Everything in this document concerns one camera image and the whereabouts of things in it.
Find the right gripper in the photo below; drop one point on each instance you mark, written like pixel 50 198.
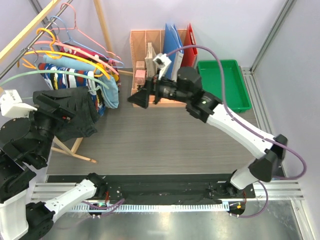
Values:
pixel 152 86

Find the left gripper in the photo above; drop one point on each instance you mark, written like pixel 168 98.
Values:
pixel 61 113

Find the colourful patterned trousers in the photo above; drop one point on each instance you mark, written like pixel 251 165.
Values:
pixel 57 81

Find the black trousers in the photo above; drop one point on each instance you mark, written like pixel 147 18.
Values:
pixel 78 99

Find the yellow hanger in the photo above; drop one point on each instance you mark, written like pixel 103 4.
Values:
pixel 56 55

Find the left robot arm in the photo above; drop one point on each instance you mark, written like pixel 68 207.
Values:
pixel 25 145

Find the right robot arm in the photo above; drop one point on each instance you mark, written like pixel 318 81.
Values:
pixel 268 150

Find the pink cube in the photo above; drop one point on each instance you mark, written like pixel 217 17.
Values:
pixel 140 77

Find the tan cube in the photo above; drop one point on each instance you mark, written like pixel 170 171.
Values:
pixel 140 65

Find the wooden clothes rack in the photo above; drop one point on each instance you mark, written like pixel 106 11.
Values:
pixel 63 149

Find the wooden block book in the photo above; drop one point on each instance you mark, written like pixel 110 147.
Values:
pixel 151 69

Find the peach desk organizer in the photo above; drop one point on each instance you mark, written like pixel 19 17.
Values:
pixel 138 49

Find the red folder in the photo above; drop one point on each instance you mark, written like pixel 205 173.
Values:
pixel 190 54

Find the blue folder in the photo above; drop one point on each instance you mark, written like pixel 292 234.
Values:
pixel 172 41

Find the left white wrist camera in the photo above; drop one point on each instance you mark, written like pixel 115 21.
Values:
pixel 12 106

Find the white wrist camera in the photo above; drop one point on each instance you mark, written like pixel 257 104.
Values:
pixel 12 106
pixel 162 63

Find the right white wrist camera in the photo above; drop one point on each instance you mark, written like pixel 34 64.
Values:
pixel 162 63

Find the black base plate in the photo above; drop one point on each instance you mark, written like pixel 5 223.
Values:
pixel 180 189

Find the metal rack rail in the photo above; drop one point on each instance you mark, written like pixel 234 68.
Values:
pixel 16 41

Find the aluminium frame post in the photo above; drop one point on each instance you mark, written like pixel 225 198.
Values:
pixel 279 21

